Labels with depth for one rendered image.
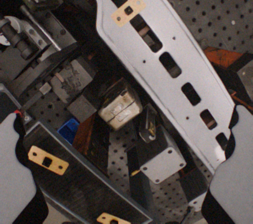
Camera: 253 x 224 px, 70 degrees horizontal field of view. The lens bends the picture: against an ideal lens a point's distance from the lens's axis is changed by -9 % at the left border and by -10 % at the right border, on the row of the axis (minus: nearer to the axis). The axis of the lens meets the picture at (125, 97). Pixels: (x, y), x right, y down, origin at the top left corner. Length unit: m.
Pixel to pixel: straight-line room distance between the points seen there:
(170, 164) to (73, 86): 0.30
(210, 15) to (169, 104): 0.47
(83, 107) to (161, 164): 0.23
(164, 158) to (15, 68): 0.38
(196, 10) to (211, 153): 0.54
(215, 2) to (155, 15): 0.44
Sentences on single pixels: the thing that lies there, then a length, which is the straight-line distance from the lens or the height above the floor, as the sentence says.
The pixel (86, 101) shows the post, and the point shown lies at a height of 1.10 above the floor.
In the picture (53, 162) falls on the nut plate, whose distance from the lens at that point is 0.44.
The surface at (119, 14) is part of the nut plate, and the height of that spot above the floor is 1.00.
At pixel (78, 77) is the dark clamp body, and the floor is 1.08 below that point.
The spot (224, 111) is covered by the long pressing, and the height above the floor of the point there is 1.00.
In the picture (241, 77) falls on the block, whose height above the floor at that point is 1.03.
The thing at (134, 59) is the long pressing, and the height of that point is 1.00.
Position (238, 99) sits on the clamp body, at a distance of 0.93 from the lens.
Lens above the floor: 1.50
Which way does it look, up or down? 71 degrees down
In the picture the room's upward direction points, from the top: 172 degrees clockwise
